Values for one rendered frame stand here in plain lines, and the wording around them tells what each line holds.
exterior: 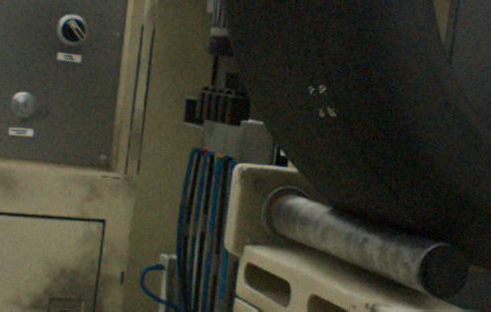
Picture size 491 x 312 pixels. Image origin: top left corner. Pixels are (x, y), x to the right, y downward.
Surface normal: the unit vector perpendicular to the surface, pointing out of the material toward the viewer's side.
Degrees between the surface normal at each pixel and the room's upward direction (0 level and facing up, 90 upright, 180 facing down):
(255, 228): 90
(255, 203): 90
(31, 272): 90
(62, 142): 90
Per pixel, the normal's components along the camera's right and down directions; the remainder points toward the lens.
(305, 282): -0.92, -0.09
